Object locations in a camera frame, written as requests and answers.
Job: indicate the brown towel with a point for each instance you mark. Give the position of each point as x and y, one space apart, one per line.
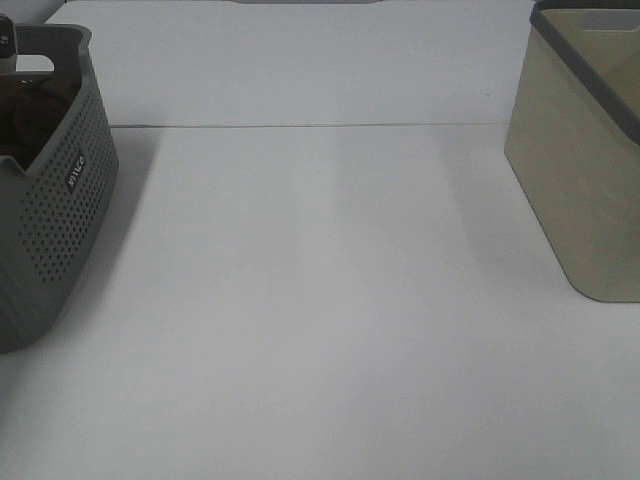
31 110

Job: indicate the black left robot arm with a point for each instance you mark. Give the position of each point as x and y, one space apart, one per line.
8 46

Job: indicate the grey perforated laundry basket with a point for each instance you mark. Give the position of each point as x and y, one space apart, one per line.
52 209

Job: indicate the beige basket with grey rim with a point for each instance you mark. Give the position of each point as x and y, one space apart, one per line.
573 141

